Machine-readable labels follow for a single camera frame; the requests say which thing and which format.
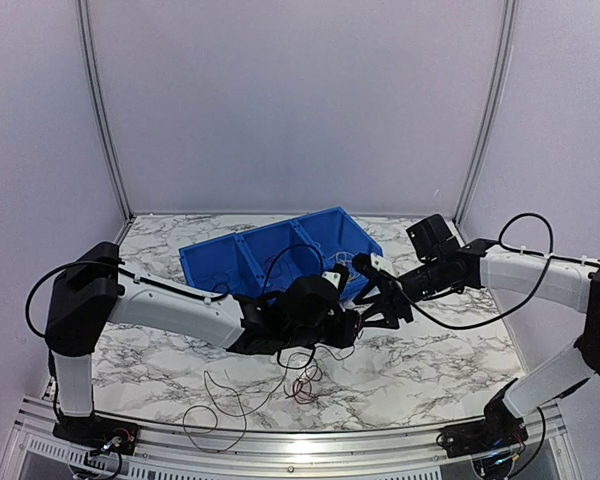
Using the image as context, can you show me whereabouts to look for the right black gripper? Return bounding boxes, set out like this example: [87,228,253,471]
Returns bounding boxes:
[354,257,447,329]

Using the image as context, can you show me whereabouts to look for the red wire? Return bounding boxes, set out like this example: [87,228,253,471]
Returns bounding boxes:
[182,249,366,451]

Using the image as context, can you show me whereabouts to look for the blue wire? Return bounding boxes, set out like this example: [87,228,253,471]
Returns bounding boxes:
[199,272,241,294]

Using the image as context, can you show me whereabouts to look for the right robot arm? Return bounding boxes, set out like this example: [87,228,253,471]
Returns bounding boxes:
[352,214,600,448]

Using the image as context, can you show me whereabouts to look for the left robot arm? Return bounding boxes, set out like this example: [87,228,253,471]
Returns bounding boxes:
[25,242,362,445]

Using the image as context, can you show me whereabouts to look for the blue three-compartment plastic bin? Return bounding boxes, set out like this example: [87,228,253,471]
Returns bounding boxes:
[179,207,383,301]

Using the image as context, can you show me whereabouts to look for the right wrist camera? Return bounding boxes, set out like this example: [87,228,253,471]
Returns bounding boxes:
[352,253,395,277]

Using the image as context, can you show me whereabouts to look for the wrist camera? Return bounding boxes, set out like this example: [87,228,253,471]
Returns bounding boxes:
[322,263,350,294]
[352,253,395,277]

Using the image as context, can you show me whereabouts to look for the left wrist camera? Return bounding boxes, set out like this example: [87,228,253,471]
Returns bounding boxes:
[322,263,350,294]

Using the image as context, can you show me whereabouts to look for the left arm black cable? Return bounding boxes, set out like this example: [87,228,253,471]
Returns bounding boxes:
[262,243,326,371]

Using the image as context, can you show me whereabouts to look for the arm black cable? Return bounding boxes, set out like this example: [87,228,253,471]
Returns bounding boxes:
[262,243,326,371]
[394,213,600,331]

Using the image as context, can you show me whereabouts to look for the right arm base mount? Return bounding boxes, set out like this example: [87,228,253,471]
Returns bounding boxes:
[436,420,528,458]

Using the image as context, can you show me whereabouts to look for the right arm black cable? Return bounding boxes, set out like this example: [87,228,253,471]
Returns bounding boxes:
[394,213,600,331]

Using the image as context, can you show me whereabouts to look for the aluminium front rail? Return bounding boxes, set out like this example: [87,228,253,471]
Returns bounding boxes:
[9,394,569,480]

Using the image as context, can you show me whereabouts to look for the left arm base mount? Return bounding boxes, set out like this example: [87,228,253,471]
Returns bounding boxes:
[53,415,139,455]

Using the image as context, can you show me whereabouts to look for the left aluminium frame post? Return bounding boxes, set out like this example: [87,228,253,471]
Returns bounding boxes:
[75,0,134,222]

